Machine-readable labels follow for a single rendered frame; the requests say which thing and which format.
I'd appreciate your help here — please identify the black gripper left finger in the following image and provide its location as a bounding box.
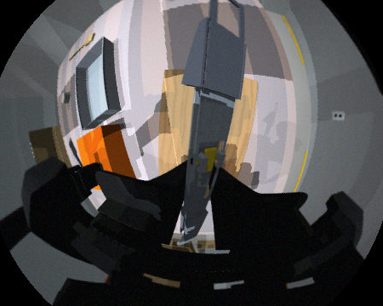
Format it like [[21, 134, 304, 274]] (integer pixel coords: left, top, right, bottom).
[[95, 160, 187, 245]]

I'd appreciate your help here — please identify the grey cylinder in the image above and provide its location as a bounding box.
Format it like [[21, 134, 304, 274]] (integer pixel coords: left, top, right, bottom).
[[61, 92, 70, 105]]

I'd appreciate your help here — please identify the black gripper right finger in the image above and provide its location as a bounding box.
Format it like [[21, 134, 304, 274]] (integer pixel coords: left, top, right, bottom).
[[211, 167, 308, 251]]

